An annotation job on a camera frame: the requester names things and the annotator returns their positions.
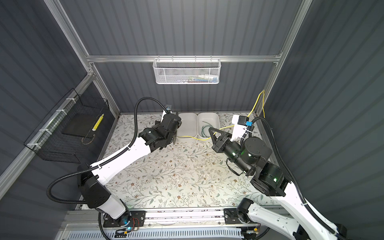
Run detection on white wire mesh basket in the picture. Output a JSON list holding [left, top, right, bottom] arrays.
[[153, 59, 222, 85]]

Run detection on black flat pad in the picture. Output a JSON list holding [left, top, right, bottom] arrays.
[[62, 114, 98, 139]]

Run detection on black wire basket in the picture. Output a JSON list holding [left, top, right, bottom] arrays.
[[24, 89, 110, 164]]

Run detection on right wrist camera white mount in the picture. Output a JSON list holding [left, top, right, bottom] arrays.
[[231, 115, 254, 145]]

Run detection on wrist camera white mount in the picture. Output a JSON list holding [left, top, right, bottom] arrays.
[[231, 115, 254, 145], [161, 105, 172, 121]]

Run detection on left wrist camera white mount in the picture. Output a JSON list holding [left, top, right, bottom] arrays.
[[161, 105, 172, 121]]

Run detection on items in white basket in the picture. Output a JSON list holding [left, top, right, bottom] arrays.
[[176, 75, 220, 84]]

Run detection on yellow cable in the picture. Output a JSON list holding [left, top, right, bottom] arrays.
[[179, 89, 267, 142]]

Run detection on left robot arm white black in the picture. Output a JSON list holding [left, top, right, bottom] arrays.
[[46, 97, 182, 226]]

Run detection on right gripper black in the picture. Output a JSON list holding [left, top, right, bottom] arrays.
[[209, 125, 252, 176]]

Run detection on green cable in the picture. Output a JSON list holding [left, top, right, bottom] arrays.
[[201, 121, 214, 139]]

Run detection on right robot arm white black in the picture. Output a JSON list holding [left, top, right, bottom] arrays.
[[209, 115, 347, 240]]

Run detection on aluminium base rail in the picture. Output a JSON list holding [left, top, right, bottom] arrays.
[[55, 206, 316, 240]]

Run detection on white tray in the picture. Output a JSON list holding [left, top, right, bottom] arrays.
[[197, 113, 221, 140], [177, 113, 198, 141]]

